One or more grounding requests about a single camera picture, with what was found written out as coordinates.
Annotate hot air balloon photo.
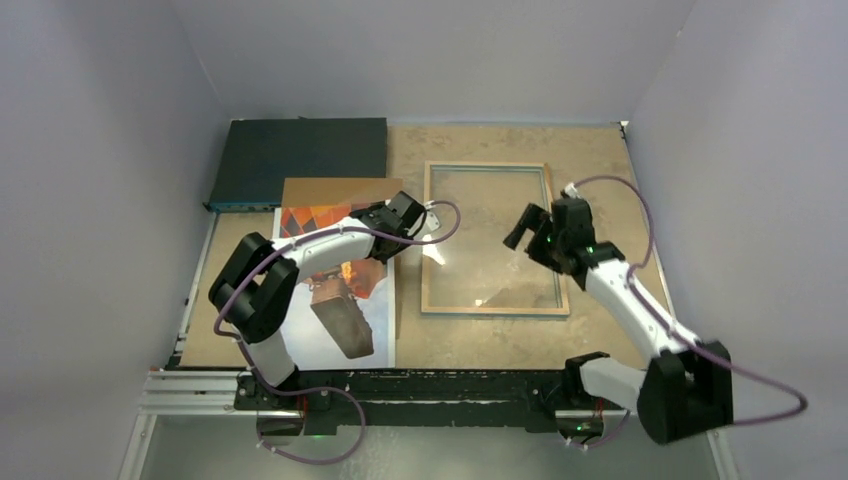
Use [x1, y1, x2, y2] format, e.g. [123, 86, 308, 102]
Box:
[271, 203, 397, 371]

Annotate dark blue flat box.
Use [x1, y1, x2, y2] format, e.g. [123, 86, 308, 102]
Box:
[203, 117, 388, 213]

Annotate black aluminium mounting rail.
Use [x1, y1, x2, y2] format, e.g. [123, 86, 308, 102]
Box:
[137, 367, 722, 439]

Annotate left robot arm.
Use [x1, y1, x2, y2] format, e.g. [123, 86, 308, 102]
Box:
[208, 191, 441, 409]

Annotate blue wooden picture frame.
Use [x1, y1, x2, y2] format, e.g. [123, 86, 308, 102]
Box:
[421, 161, 571, 318]

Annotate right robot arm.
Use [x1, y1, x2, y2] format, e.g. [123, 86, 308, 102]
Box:
[503, 195, 734, 445]

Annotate brown backing board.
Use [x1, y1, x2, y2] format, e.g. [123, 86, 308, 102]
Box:
[281, 177, 404, 207]

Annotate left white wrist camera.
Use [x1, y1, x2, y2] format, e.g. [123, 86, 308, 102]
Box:
[412, 201, 441, 238]

